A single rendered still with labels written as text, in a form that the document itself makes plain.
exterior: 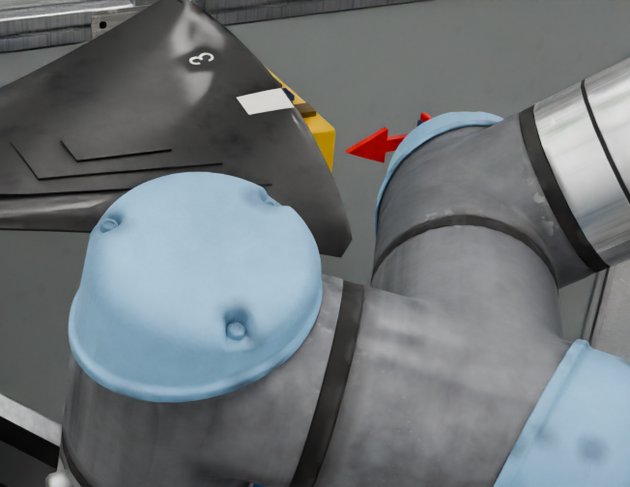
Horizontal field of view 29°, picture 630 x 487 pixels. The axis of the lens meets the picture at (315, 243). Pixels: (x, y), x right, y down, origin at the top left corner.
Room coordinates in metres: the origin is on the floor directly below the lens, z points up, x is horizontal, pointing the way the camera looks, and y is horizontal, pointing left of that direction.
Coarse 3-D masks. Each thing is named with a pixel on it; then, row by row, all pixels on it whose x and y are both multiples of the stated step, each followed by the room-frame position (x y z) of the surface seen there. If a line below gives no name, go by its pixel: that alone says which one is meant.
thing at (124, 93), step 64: (64, 64) 0.68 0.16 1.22; (128, 64) 0.68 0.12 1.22; (256, 64) 0.70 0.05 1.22; (0, 128) 0.60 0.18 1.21; (64, 128) 0.61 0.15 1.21; (128, 128) 0.61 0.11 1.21; (192, 128) 0.63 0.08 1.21; (256, 128) 0.64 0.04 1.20; (0, 192) 0.54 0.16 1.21; (64, 192) 0.55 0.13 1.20; (320, 192) 0.61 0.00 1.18
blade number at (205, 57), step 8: (200, 48) 0.70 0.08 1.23; (208, 48) 0.70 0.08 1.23; (176, 56) 0.69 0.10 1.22; (184, 56) 0.69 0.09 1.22; (192, 56) 0.69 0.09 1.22; (200, 56) 0.70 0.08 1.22; (208, 56) 0.70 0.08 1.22; (216, 56) 0.70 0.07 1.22; (184, 64) 0.69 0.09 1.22; (192, 64) 0.69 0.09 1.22; (200, 64) 0.69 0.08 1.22; (208, 64) 0.69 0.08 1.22; (216, 64) 0.69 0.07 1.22; (192, 72) 0.68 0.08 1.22
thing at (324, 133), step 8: (280, 80) 1.01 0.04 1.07; (288, 88) 0.99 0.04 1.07; (296, 96) 0.97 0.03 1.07; (304, 120) 0.93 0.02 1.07; (312, 120) 0.93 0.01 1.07; (320, 120) 0.93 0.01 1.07; (312, 128) 0.91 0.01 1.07; (320, 128) 0.92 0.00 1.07; (328, 128) 0.92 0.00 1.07; (320, 136) 0.91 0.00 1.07; (328, 136) 0.91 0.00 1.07; (320, 144) 0.91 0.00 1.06; (328, 144) 0.91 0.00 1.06; (328, 152) 0.91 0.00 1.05; (328, 160) 0.91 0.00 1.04
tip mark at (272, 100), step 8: (280, 88) 0.68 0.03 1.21; (248, 96) 0.67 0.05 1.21; (256, 96) 0.67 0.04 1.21; (264, 96) 0.67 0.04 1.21; (272, 96) 0.67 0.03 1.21; (280, 96) 0.68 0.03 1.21; (248, 104) 0.66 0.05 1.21; (256, 104) 0.66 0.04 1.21; (264, 104) 0.66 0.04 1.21; (272, 104) 0.67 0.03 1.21; (280, 104) 0.67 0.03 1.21; (288, 104) 0.67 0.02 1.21; (248, 112) 0.65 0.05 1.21; (256, 112) 0.66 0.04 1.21
